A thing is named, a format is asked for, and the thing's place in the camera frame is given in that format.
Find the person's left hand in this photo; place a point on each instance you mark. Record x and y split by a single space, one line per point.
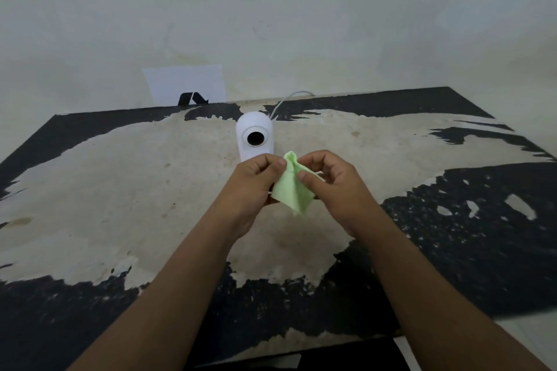
246 192

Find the person's left thumb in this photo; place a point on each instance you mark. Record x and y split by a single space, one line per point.
275 173

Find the person's right thumb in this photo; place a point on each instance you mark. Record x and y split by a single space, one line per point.
310 180

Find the person's right hand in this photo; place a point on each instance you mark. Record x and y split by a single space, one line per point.
343 194

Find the black tape strips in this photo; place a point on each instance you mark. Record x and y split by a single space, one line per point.
191 99

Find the white paper sheet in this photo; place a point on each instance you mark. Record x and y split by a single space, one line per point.
182 81

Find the person's left forearm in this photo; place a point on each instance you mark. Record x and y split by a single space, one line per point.
174 297

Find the person's right forearm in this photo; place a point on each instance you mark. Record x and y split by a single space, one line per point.
426 297

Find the light green cloth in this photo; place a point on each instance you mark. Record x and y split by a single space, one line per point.
292 192

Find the white security camera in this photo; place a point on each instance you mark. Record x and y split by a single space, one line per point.
255 137

